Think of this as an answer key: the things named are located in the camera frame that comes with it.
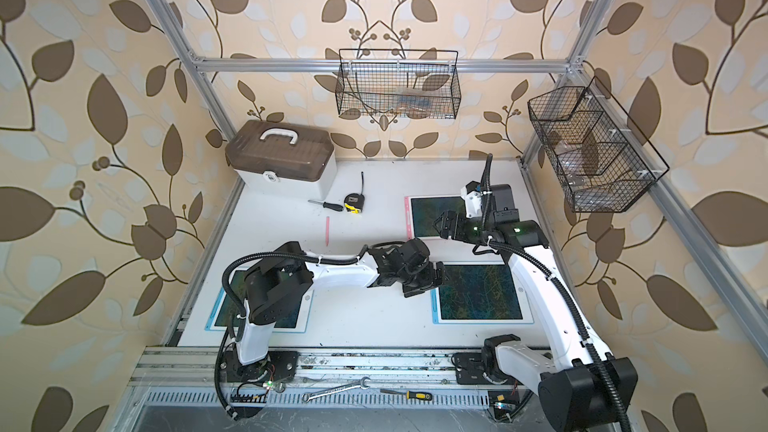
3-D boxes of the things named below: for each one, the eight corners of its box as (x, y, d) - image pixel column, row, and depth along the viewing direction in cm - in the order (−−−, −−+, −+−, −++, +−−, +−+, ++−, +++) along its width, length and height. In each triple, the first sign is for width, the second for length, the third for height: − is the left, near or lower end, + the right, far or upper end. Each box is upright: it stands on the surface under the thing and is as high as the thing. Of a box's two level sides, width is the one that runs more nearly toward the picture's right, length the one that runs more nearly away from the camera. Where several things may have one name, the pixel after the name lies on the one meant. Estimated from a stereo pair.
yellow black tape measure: (344, 213, 106) (343, 209, 104) (346, 197, 111) (345, 193, 109) (363, 213, 106) (362, 209, 104) (364, 197, 111) (364, 193, 109)
